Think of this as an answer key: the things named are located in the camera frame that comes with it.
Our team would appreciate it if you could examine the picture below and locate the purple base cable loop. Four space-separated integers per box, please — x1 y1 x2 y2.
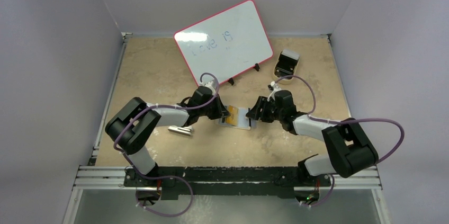
136 175 195 218

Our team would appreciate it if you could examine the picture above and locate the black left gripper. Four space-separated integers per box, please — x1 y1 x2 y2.
198 94 230 121

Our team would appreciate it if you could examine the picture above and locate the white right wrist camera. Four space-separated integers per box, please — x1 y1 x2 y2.
267 81 282 100

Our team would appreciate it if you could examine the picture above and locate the black whiteboard stand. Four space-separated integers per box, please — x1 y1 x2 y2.
227 63 260 86

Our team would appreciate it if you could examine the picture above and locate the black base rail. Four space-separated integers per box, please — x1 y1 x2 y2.
123 166 331 200

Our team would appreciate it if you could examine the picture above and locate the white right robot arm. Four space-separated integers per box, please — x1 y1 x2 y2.
246 90 379 185

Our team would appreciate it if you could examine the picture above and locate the stack of grey cards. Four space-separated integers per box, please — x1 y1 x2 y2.
281 49 300 60

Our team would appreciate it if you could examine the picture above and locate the pink framed whiteboard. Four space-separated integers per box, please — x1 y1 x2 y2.
173 0 274 85

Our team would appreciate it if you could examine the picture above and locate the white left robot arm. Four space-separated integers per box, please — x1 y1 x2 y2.
105 86 230 186

